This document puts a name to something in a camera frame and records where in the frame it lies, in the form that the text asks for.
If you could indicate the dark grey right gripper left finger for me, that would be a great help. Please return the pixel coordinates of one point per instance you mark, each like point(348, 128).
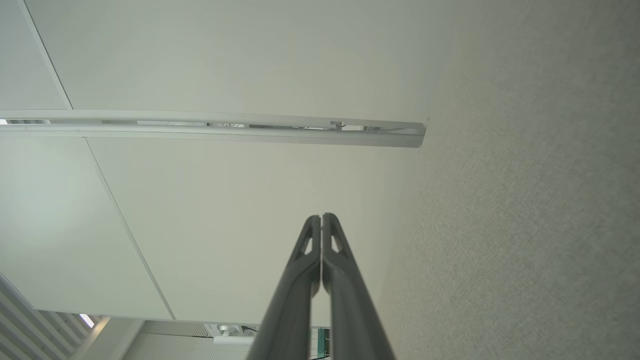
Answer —
point(290, 320)

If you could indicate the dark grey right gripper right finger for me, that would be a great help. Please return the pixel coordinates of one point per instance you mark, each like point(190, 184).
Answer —
point(350, 320)

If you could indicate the green-edged desk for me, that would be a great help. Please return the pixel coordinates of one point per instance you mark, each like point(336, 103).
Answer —
point(322, 345)

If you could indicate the white twin spotlight fixture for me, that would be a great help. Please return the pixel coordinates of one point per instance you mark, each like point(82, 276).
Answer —
point(230, 332)

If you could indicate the white slatted window blinds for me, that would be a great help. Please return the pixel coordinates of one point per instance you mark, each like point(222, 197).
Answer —
point(30, 330)

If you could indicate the grey partition joint post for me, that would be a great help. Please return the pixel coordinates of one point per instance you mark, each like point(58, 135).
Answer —
point(300, 136)

